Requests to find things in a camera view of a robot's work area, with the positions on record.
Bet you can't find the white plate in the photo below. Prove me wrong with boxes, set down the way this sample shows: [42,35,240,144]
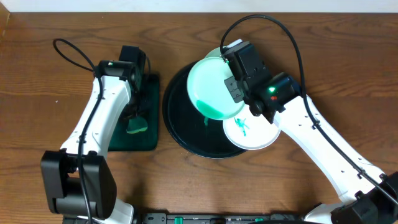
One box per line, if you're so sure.
[223,105,280,150]

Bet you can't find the mint green plate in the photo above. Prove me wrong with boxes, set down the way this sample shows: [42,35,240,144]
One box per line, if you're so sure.
[187,57,244,120]

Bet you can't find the green scrubbing sponge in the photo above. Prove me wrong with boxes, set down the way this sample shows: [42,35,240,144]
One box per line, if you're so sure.
[126,116,148,134]

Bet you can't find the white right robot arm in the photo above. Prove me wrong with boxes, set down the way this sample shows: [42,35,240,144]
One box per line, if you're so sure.
[221,40,397,224]

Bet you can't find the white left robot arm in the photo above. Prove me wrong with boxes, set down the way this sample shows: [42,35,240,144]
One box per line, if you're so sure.
[40,45,146,223]

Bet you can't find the round black serving tray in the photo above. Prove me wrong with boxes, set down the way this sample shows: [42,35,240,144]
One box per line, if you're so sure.
[162,62,246,159]

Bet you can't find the dark green rectangular water tray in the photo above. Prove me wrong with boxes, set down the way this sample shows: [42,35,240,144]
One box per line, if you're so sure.
[109,74,160,151]

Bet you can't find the pale green rear plate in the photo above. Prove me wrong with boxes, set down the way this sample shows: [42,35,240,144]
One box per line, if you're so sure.
[205,47,223,58]

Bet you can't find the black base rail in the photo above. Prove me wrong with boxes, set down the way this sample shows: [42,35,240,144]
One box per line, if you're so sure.
[62,212,312,224]

